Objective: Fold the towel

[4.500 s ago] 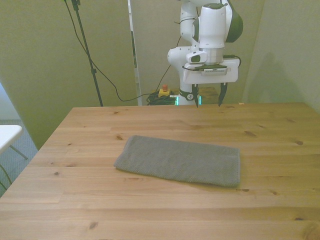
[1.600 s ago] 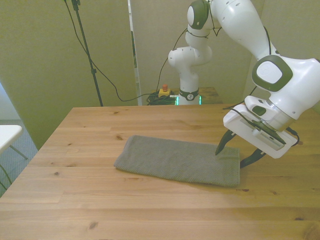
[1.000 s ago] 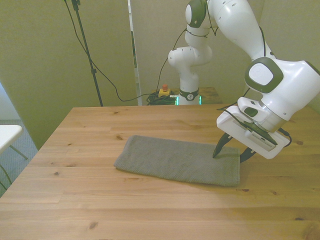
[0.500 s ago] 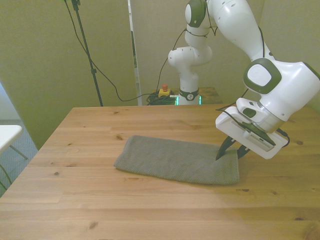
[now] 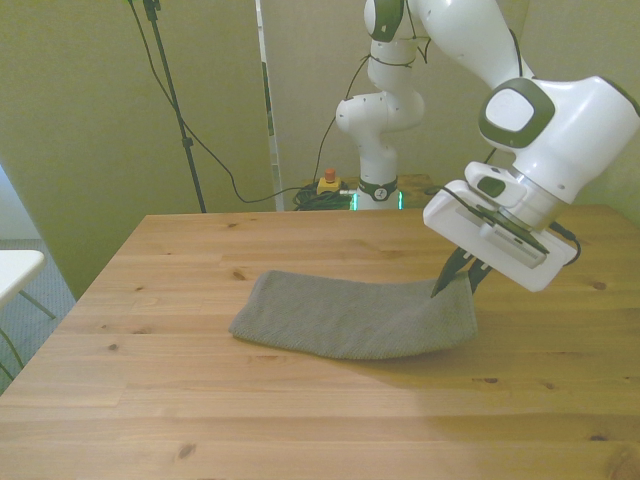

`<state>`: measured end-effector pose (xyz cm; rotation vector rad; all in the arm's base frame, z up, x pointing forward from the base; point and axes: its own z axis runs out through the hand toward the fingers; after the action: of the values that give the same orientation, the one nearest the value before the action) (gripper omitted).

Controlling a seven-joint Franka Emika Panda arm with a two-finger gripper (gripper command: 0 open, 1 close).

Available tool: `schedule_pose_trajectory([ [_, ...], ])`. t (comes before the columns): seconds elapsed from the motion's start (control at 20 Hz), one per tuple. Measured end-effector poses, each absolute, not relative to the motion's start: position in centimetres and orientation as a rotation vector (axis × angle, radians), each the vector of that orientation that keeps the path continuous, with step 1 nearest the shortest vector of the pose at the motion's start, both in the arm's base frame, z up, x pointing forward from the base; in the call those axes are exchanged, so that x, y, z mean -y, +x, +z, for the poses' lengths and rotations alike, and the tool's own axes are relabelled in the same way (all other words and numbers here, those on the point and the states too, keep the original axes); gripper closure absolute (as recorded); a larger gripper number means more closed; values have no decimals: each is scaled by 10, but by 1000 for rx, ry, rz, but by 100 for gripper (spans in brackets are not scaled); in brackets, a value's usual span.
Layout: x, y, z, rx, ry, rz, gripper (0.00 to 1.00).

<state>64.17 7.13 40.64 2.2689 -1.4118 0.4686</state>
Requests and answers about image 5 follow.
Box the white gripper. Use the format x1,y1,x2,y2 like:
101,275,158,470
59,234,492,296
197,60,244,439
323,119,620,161
422,180,577,300

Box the grey towel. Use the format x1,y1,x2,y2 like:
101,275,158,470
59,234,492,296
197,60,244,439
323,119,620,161
228,269,479,362

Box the yellow emergency stop button box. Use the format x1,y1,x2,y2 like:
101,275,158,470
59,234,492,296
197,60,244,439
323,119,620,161
317,168,344,196

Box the black straight tripod pole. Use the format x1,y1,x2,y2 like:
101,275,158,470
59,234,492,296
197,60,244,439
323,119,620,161
127,0,209,214

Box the white folding table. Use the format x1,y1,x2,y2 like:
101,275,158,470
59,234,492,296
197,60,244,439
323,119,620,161
0,248,57,321

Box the black flat wrist camera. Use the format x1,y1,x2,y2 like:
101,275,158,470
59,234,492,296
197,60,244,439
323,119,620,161
470,202,551,269

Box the coiled dark floor cables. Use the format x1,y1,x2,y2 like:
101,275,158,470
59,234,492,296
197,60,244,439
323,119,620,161
292,182,361,212

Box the white vertical panel post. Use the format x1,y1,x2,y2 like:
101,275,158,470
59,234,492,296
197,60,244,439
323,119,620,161
254,0,285,213

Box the black tripod camera cable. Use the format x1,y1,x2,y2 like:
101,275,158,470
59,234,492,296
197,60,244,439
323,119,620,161
127,0,321,205

